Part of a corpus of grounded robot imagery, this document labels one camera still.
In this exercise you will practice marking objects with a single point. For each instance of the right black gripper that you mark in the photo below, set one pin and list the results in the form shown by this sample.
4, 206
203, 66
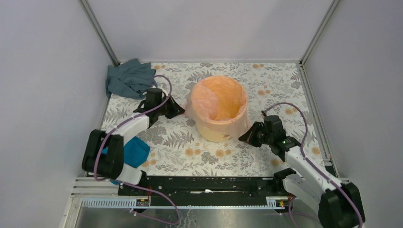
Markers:
249, 138

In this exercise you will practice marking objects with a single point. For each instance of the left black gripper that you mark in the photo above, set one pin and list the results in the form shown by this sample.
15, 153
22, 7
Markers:
175, 109

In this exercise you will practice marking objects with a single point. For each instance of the yellow plastic trash bin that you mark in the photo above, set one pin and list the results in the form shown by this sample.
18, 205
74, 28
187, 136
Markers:
218, 119

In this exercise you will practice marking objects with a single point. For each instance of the pink plastic trash bag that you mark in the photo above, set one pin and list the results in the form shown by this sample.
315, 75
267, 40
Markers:
217, 104

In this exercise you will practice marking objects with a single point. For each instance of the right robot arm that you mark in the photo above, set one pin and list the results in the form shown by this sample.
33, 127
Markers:
337, 204

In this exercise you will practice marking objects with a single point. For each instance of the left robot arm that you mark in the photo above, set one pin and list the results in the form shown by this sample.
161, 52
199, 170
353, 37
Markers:
147, 113

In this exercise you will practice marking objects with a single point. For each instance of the grey-blue cloth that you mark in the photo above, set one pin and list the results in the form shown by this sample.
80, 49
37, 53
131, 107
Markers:
130, 79

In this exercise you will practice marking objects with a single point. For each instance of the bright blue cloth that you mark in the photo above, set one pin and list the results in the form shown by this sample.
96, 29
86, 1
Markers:
135, 152

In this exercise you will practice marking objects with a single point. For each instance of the floral patterned table mat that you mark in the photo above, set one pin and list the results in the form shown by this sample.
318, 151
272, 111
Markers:
177, 149

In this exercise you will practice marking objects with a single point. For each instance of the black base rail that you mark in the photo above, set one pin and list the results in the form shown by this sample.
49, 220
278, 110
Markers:
191, 191

